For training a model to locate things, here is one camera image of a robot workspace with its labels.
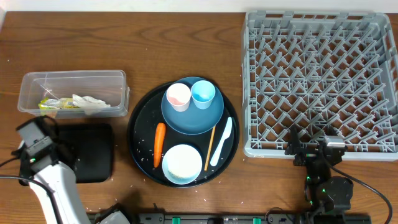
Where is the black round tray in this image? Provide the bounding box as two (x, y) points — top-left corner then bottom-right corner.
(127, 82), (239, 188)

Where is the light blue bowl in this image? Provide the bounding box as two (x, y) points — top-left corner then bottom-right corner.
(162, 144), (203, 185)

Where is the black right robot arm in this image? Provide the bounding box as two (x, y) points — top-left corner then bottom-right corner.
(285, 126), (353, 223)

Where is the orange carrot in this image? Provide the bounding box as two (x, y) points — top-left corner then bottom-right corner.
(154, 123), (166, 168)

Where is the light blue plastic cup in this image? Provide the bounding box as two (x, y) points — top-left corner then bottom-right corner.
(191, 80), (216, 110)

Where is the black rail with green clips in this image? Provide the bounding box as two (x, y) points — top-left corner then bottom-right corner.
(133, 213), (372, 224)

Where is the light blue plastic knife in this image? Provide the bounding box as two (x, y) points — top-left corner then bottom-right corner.
(210, 117), (233, 167)

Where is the dark blue round plate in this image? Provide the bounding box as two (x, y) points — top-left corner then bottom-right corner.
(161, 87), (224, 135)

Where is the grey dishwasher rack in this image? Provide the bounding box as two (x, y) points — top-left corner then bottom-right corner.
(241, 11), (397, 161)

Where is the wooden chopstick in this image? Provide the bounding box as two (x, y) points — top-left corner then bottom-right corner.
(204, 126), (216, 171)

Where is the pink plastic cup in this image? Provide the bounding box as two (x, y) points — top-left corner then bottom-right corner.
(166, 83), (191, 112)

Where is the white napkin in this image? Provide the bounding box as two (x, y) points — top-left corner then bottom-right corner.
(72, 95), (111, 115)

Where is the black rectangular tray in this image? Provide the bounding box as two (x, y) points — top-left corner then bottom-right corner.
(55, 124), (114, 184)

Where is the yellow green wrapper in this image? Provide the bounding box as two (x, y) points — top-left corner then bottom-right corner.
(38, 98), (78, 118)

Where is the white rice pile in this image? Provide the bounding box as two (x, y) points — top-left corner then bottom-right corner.
(169, 150), (197, 179)

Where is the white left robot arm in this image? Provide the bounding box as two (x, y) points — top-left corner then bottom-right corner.
(19, 136), (129, 223)

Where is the clear plastic bin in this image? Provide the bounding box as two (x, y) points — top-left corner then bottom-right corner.
(17, 70), (129, 119)

